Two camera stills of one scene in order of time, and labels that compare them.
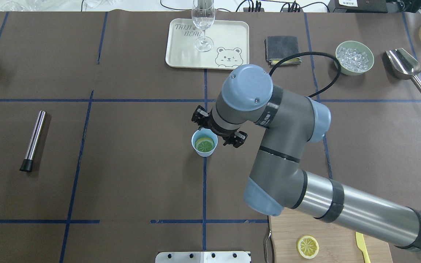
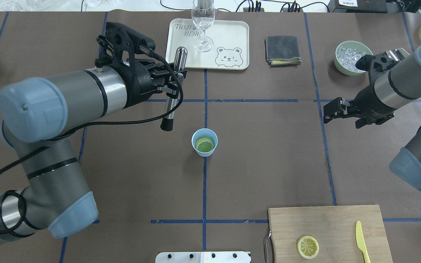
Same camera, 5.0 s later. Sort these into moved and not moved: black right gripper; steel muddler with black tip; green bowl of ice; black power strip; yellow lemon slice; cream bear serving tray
Moved: black right gripper; steel muddler with black tip
Not moved: black power strip; yellow lemon slice; green bowl of ice; cream bear serving tray
